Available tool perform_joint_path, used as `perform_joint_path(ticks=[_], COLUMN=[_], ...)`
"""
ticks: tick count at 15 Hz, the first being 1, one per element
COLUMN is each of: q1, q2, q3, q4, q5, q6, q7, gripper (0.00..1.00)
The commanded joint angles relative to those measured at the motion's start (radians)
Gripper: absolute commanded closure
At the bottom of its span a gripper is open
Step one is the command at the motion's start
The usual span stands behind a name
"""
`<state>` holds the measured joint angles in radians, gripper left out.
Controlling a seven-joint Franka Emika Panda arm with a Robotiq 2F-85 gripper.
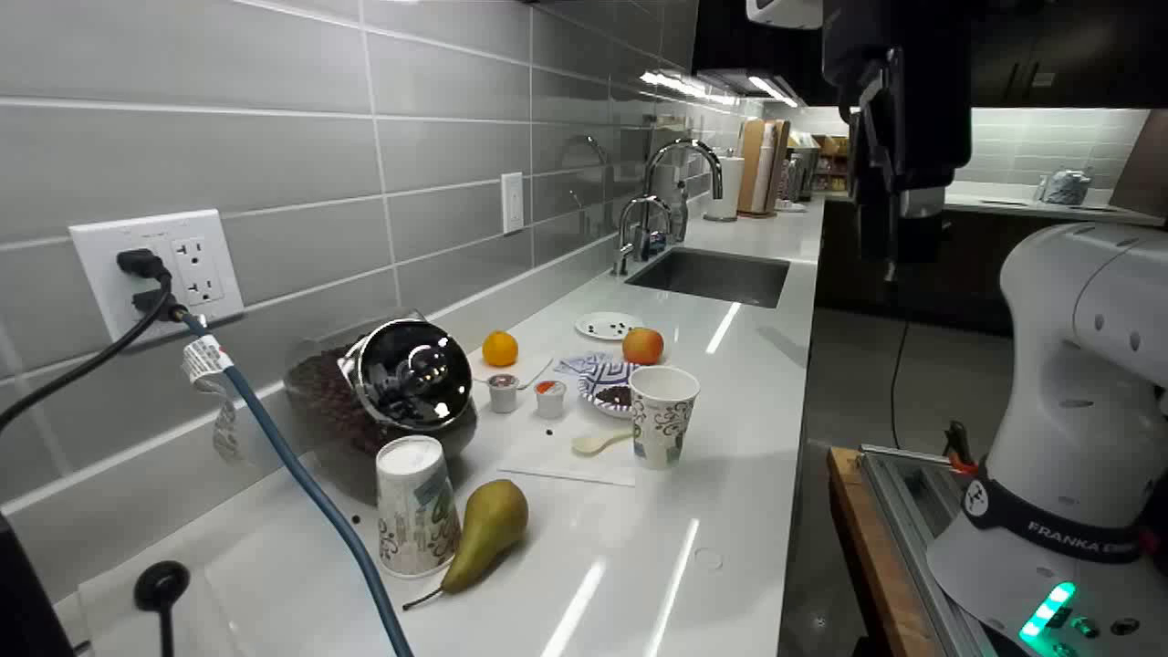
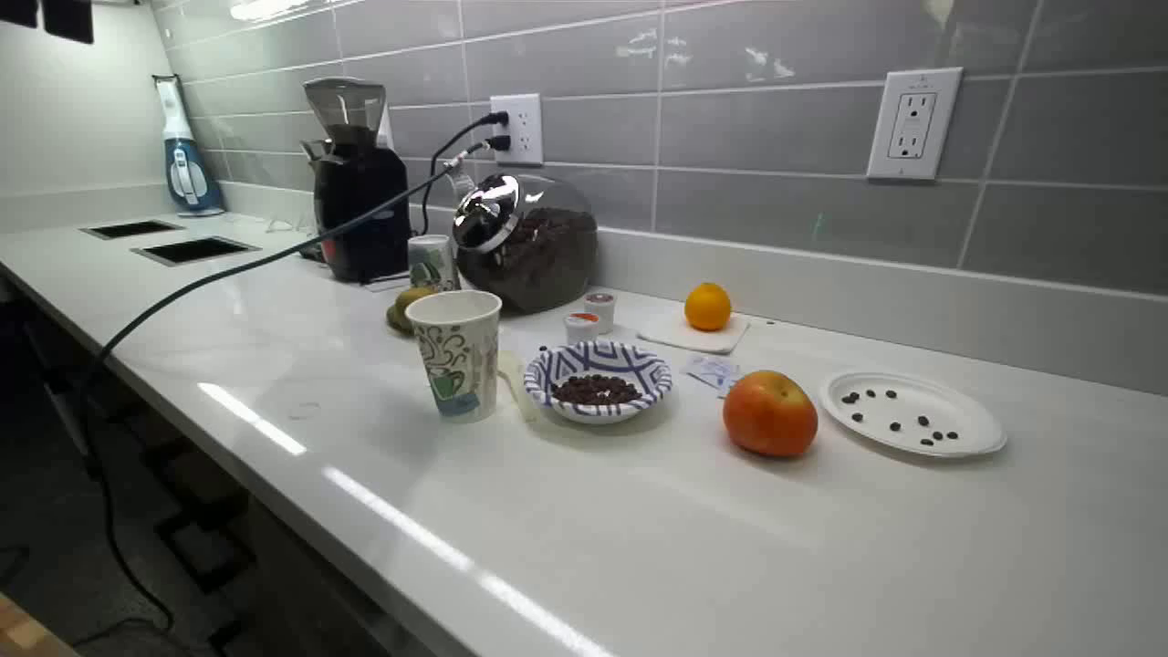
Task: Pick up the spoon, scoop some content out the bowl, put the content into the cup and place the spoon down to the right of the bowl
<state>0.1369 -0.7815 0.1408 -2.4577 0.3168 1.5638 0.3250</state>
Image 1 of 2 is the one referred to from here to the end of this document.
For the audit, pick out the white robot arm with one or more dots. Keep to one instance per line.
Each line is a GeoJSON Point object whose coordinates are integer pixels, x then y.
{"type": "Point", "coordinates": [1045, 546]}

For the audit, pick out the blue patterned paper bowl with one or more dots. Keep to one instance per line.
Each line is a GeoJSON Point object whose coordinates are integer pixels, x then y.
{"type": "Point", "coordinates": [608, 390]}

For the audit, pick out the small cup red content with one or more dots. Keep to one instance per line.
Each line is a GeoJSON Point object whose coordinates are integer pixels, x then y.
{"type": "Point", "coordinates": [548, 398]}

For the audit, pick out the small cup dark content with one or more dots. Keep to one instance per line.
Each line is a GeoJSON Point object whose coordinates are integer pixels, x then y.
{"type": "Point", "coordinates": [505, 390]}

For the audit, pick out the floral paper cup upright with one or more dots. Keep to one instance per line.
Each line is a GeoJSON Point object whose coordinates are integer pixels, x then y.
{"type": "Point", "coordinates": [663, 412]}

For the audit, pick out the floral paper cup upside down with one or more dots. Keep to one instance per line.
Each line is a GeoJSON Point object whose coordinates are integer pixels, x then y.
{"type": "Point", "coordinates": [412, 497]}

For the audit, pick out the small white plate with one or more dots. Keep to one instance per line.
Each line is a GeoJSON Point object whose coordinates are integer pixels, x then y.
{"type": "Point", "coordinates": [608, 326]}

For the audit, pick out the white sugar packets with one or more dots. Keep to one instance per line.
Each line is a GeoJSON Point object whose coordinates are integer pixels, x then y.
{"type": "Point", "coordinates": [585, 362]}

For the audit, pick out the red yellow apple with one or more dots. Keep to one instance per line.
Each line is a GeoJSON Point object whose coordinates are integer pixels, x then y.
{"type": "Point", "coordinates": [644, 349]}

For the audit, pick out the orange fruit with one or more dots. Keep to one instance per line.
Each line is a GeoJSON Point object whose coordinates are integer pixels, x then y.
{"type": "Point", "coordinates": [501, 349]}

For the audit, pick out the kitchen sink basin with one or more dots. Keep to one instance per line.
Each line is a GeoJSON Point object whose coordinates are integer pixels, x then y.
{"type": "Point", "coordinates": [716, 273]}

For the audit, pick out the white napkin sheet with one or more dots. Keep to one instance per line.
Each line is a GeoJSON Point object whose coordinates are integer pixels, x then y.
{"type": "Point", "coordinates": [546, 447]}

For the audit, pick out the chrome sink faucet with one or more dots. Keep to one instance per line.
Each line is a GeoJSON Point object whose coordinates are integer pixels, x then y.
{"type": "Point", "coordinates": [654, 221]}

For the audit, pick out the shiny metal kettle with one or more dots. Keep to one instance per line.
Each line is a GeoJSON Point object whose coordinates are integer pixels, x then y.
{"type": "Point", "coordinates": [407, 373]}

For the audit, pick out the green pear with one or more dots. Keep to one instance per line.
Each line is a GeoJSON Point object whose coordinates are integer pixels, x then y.
{"type": "Point", "coordinates": [498, 516]}

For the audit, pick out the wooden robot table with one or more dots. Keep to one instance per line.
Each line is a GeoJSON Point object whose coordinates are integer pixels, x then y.
{"type": "Point", "coordinates": [885, 516]}

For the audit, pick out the white wall outlet far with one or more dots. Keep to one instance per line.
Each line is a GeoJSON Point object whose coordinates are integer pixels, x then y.
{"type": "Point", "coordinates": [512, 202]}

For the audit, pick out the white wall outlet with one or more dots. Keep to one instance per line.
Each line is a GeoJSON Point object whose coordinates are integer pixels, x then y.
{"type": "Point", "coordinates": [512, 202]}
{"type": "Point", "coordinates": [124, 263]}

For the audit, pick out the white wall outlet left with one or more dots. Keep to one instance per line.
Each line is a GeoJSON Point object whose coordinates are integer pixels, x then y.
{"type": "Point", "coordinates": [124, 263]}

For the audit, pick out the black suction cup mount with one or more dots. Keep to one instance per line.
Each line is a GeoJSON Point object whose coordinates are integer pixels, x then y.
{"type": "Point", "coordinates": [154, 593]}

